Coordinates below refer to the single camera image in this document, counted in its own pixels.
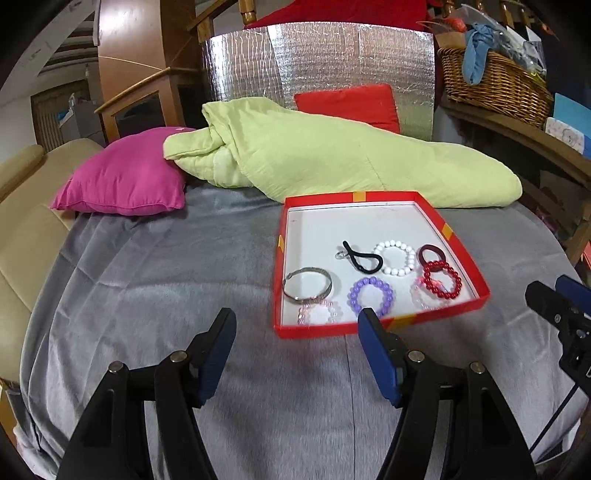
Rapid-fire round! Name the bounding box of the large red cushion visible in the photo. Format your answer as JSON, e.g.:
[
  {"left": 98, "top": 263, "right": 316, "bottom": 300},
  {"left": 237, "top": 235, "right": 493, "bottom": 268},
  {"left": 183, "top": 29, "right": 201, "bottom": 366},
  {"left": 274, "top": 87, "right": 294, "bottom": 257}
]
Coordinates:
[{"left": 245, "top": 0, "right": 432, "bottom": 31}]

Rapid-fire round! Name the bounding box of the pink pillow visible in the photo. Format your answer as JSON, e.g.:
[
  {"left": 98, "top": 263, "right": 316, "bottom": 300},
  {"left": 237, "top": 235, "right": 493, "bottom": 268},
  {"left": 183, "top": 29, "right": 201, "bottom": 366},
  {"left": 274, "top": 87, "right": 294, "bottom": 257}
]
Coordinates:
[{"left": 50, "top": 127, "right": 197, "bottom": 216}]

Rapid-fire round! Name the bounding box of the silver bangle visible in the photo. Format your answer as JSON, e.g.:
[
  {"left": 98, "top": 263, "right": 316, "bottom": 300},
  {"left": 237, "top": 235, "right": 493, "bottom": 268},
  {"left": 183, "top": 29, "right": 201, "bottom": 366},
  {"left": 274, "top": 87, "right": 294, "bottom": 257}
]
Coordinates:
[{"left": 282, "top": 268, "right": 334, "bottom": 304}]

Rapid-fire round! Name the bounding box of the pink clear bead bracelet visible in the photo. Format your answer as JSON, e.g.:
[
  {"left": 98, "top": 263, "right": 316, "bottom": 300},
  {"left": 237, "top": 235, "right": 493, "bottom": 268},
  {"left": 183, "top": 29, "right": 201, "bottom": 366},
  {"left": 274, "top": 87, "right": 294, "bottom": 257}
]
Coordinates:
[
  {"left": 410, "top": 277, "right": 451, "bottom": 311},
  {"left": 297, "top": 299, "right": 343, "bottom": 325}
]

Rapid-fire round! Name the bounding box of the red cardboard box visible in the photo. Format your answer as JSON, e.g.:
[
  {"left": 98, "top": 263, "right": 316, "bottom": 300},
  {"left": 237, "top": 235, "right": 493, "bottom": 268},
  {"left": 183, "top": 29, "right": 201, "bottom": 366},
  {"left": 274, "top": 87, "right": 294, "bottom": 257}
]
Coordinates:
[{"left": 273, "top": 190, "right": 491, "bottom": 340}]

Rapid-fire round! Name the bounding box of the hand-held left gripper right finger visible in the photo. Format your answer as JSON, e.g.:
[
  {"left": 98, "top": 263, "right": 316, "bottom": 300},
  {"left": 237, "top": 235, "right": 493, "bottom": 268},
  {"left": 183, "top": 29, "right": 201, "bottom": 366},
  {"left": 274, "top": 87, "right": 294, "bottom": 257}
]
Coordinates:
[{"left": 358, "top": 308, "right": 539, "bottom": 480}]

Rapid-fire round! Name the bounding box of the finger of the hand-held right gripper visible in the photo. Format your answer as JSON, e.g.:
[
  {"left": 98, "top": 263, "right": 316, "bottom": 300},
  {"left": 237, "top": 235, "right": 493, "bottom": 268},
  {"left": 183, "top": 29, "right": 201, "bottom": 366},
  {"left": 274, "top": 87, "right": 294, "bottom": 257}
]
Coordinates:
[
  {"left": 525, "top": 281, "right": 575, "bottom": 330},
  {"left": 555, "top": 275, "right": 591, "bottom": 319}
]

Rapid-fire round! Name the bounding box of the wooden cabinet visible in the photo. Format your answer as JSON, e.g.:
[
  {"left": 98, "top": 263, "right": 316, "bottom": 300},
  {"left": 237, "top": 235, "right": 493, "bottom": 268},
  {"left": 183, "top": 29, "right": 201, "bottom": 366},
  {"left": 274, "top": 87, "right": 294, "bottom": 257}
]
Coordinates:
[{"left": 95, "top": 0, "right": 206, "bottom": 141}]

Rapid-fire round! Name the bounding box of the silver insulation panel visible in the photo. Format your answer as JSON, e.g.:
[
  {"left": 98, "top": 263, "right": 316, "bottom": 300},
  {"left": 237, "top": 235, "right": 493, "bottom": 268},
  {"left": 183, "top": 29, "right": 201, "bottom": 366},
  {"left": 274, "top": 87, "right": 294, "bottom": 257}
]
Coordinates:
[{"left": 198, "top": 22, "right": 437, "bottom": 141}]

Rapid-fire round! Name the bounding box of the white storage box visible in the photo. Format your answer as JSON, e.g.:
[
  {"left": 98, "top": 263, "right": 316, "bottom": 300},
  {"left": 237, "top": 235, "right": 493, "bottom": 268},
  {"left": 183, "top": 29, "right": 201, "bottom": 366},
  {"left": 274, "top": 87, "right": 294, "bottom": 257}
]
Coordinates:
[{"left": 69, "top": 92, "right": 107, "bottom": 144}]

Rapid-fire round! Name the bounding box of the black hair tie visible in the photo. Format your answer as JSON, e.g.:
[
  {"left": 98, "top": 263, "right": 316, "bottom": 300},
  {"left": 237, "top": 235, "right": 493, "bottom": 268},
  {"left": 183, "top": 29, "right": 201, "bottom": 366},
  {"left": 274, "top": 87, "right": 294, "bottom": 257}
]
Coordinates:
[{"left": 335, "top": 240, "right": 384, "bottom": 274}]

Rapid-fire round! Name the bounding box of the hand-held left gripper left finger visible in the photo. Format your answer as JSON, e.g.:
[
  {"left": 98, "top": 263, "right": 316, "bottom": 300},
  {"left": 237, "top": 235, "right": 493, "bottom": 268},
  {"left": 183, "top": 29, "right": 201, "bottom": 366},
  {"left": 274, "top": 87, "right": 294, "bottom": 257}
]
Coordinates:
[{"left": 55, "top": 308, "right": 238, "bottom": 480}]

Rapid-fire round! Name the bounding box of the wicker basket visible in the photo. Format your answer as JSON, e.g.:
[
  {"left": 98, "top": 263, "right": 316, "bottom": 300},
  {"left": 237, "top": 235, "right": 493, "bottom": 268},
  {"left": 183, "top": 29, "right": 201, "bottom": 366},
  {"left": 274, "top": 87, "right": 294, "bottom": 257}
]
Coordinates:
[{"left": 436, "top": 46, "right": 555, "bottom": 131}]

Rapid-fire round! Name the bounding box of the wooden shelf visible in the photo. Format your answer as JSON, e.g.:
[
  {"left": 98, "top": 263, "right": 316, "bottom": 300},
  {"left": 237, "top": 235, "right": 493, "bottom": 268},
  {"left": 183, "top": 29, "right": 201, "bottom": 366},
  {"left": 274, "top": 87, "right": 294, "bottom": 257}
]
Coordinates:
[{"left": 436, "top": 99, "right": 591, "bottom": 266}]

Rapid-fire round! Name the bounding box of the beige sofa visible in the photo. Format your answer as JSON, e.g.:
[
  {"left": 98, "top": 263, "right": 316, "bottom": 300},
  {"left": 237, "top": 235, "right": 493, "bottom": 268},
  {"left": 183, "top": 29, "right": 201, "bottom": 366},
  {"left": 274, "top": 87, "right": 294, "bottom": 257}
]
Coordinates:
[{"left": 0, "top": 137, "right": 107, "bottom": 386}]

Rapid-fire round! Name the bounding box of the maroon hair tie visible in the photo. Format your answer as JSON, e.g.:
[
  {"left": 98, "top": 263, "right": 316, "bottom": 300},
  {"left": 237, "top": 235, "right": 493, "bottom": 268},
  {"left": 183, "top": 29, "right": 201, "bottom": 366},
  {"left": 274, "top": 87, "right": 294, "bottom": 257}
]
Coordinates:
[{"left": 418, "top": 244, "right": 445, "bottom": 271}]

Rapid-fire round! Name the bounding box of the light blue box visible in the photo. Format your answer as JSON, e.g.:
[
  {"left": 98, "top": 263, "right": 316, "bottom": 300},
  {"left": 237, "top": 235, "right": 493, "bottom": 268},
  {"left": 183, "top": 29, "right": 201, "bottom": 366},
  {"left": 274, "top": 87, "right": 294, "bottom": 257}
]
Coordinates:
[{"left": 551, "top": 92, "right": 591, "bottom": 139}]

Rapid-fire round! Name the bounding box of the purple bead bracelet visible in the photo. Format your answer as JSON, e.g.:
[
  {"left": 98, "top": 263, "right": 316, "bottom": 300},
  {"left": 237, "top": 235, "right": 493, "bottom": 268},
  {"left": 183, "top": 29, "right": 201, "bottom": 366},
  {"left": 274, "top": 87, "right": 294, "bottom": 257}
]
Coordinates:
[{"left": 348, "top": 275, "right": 396, "bottom": 318}]

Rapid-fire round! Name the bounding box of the blue cloth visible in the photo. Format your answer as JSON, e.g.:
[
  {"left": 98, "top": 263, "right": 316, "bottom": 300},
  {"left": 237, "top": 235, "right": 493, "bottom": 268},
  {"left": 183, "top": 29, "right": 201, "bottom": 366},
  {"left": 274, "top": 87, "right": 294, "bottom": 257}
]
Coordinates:
[{"left": 463, "top": 23, "right": 502, "bottom": 86}]

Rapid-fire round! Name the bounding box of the small red pillow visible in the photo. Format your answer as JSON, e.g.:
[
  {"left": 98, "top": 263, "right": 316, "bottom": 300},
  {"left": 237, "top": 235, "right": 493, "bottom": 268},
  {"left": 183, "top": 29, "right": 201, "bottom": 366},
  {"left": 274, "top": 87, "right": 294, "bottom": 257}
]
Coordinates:
[{"left": 294, "top": 84, "right": 402, "bottom": 136}]

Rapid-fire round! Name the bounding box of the red bead bracelet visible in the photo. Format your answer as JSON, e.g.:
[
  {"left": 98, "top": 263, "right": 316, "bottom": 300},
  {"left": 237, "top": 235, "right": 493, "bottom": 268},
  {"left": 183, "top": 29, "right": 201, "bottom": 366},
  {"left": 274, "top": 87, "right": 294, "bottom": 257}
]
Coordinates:
[{"left": 422, "top": 260, "right": 462, "bottom": 300}]

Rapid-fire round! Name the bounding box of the white bead bracelet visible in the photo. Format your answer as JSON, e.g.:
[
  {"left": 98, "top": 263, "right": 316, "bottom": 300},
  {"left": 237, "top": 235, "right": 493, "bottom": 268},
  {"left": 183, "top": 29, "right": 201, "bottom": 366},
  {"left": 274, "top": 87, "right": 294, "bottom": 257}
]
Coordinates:
[{"left": 372, "top": 239, "right": 417, "bottom": 277}]

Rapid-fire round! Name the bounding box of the light green blanket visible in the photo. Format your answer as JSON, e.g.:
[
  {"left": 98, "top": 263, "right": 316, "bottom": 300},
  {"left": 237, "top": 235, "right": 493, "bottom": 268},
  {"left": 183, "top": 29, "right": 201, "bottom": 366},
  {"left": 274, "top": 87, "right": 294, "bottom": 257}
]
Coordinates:
[{"left": 163, "top": 97, "right": 523, "bottom": 208}]

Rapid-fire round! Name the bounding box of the black cable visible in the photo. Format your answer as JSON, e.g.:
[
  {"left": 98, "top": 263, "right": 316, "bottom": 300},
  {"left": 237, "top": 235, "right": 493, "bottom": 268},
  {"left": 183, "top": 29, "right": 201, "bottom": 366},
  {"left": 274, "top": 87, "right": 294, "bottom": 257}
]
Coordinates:
[{"left": 529, "top": 383, "right": 580, "bottom": 455}]

